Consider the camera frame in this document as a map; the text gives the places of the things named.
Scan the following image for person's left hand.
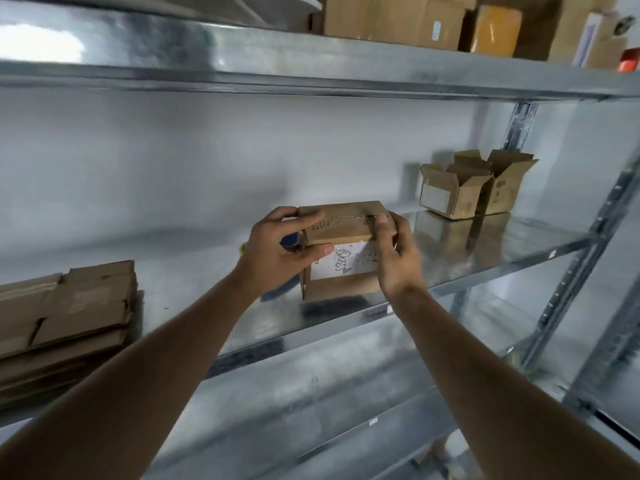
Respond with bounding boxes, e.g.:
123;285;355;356
233;207;335;301

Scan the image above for person's right hand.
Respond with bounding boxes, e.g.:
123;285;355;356
373;212;427;298

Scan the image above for labelled brown cardboard box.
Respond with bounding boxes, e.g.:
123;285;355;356
298;200;402;302

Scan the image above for person's right forearm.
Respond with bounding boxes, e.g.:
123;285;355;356
386;285;640;480

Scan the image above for person's left forearm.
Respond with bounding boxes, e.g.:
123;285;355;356
0;269;262;480

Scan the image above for open cardboard box white label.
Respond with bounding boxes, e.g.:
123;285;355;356
418;163;494;221

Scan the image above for open cardboard box raised flaps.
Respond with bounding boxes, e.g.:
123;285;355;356
453;149;540;216

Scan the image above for galvanised metal shelving rack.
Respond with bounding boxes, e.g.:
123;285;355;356
0;0;640;480

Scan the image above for large closed cardboard box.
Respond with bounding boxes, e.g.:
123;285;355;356
323;0;479;52

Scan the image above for yellow-brown padded parcel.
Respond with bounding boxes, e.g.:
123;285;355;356
469;4;524;58

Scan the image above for stack of flattened cardboard boxes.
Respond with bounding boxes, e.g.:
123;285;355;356
0;260;144;411

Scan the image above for cardboard box long white label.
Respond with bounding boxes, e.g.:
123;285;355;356
514;0;629;71

